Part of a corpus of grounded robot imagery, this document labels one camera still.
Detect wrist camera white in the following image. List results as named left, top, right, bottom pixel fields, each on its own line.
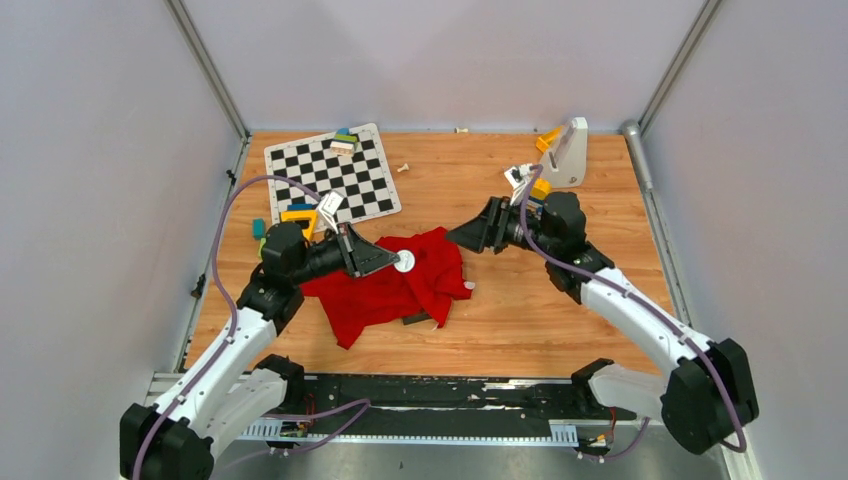
left=316, top=190, right=345, bottom=233
left=504, top=163, right=536, bottom=196

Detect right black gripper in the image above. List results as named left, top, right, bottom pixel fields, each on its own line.
left=443, top=197, right=556, bottom=258

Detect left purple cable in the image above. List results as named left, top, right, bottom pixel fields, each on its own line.
left=131, top=175, right=333, bottom=480

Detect stacked toy blocks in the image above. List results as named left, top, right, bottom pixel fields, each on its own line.
left=330, top=128, right=359, bottom=157

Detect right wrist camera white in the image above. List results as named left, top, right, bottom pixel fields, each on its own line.
left=504, top=163, right=536, bottom=196

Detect teal block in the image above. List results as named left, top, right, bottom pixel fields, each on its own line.
left=251, top=218, right=266, bottom=241

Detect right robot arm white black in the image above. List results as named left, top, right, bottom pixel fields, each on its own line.
left=446, top=192, right=760, bottom=454

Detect red garment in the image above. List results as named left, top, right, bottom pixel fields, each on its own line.
left=301, top=227, right=473, bottom=349

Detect black white chessboard mat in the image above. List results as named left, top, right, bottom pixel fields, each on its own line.
left=264, top=123, right=402, bottom=223

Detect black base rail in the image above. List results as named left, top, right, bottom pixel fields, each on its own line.
left=266, top=374, right=636, bottom=443

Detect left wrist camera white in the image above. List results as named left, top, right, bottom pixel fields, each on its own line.
left=316, top=190, right=345, bottom=233

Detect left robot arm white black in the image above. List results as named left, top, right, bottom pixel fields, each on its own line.
left=119, top=222, right=403, bottom=479

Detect toy train car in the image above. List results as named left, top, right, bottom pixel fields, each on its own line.
left=529, top=178, right=552, bottom=204

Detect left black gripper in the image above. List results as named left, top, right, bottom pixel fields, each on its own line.
left=290, top=221, right=399, bottom=286

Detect white wedge stand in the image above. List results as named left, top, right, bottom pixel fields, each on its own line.
left=540, top=117, right=589, bottom=189

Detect yellow triangular toy frame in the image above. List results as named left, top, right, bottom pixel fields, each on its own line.
left=280, top=209, right=318, bottom=241

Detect black square frame under garment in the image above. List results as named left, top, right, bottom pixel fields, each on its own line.
left=401, top=311, right=432, bottom=326

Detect yellow toy piece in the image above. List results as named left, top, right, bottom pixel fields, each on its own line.
left=535, top=126, right=563, bottom=153

